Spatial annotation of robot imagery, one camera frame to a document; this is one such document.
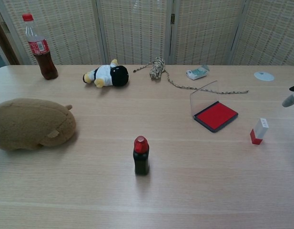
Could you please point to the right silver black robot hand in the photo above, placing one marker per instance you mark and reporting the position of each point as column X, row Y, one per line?
column 288, row 101

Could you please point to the red white stamp block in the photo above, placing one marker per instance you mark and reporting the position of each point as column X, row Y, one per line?
column 257, row 133

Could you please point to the red ink stamp pad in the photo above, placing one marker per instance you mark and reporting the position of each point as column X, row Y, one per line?
column 215, row 115

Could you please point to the small dark red-capped bottle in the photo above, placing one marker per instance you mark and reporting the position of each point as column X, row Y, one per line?
column 141, row 159

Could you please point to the white round disc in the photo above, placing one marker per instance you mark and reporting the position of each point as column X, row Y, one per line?
column 264, row 76

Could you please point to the small green white packet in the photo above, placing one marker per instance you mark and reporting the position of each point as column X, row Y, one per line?
column 196, row 73

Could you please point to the woven folding screen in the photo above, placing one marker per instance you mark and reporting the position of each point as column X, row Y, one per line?
column 137, row 31

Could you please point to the black-headed plush doll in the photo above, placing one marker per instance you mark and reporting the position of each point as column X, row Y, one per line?
column 118, row 76

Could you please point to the cola bottle red cap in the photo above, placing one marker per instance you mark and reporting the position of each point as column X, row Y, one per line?
column 40, row 47

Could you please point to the brown capybara plush toy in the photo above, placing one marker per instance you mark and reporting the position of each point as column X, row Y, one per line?
column 30, row 124

